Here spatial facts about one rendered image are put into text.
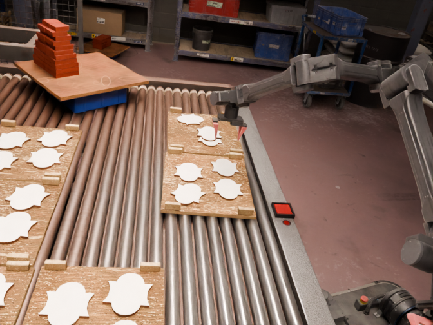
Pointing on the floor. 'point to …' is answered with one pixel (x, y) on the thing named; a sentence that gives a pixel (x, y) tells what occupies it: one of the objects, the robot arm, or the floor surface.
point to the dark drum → (394, 43)
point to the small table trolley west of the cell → (335, 53)
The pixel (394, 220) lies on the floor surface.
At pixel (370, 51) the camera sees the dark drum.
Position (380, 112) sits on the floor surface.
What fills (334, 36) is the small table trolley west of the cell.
